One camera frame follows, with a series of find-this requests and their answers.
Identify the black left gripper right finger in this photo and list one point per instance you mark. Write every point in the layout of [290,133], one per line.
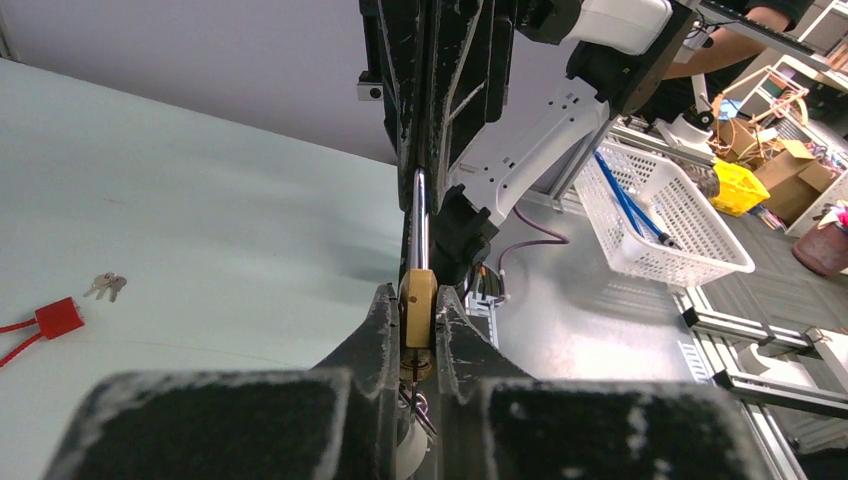
[498,422]

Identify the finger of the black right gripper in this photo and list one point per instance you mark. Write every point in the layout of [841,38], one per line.
[466,55]
[395,33]

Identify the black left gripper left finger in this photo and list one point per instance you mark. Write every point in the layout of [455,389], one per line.
[336,420]

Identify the small padlock keys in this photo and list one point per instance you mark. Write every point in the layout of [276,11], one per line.
[417,432]

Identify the small brass padlock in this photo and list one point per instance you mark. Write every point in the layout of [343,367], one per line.
[418,288]

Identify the red lock small key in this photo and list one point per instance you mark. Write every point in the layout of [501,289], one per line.
[106,286]

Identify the red cable lock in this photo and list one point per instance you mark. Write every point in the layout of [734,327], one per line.
[52,321]

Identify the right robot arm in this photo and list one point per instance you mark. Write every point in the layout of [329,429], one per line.
[623,49]

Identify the person forearm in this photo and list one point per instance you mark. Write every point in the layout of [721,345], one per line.
[729,47]

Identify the white plastic basket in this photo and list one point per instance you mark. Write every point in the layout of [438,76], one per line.
[708,248]

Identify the yellow object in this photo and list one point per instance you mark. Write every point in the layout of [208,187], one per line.
[739,189]

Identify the storage shelf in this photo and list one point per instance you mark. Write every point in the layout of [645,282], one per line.
[801,99]

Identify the cardboard box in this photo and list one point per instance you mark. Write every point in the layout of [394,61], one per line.
[794,179]

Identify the brown round pot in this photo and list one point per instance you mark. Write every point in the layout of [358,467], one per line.
[823,250]

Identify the blue-handled tool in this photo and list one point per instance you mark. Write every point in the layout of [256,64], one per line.
[634,214]

